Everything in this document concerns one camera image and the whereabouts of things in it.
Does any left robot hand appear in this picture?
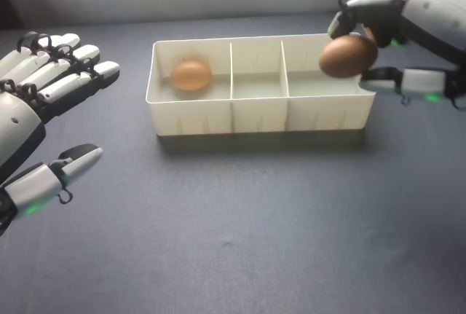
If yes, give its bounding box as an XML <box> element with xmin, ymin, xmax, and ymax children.
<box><xmin>0</xmin><ymin>31</ymin><xmax>121</xmax><ymax>237</ymax></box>

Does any white three-well tray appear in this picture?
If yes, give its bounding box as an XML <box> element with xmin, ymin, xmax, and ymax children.
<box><xmin>145</xmin><ymin>33</ymin><xmax>377</xmax><ymax>137</ymax></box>

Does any grey table cloth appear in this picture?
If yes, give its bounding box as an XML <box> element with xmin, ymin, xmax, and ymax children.
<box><xmin>0</xmin><ymin>11</ymin><xmax>466</xmax><ymax>314</ymax></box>

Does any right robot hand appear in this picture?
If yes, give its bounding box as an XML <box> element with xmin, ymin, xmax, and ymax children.
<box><xmin>326</xmin><ymin>0</ymin><xmax>466</xmax><ymax>111</ymax></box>

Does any brown egg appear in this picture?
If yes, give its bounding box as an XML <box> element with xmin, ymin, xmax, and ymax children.
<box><xmin>318</xmin><ymin>34</ymin><xmax>379</xmax><ymax>79</ymax></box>
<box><xmin>170</xmin><ymin>59</ymin><xmax>213</xmax><ymax>92</ymax></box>

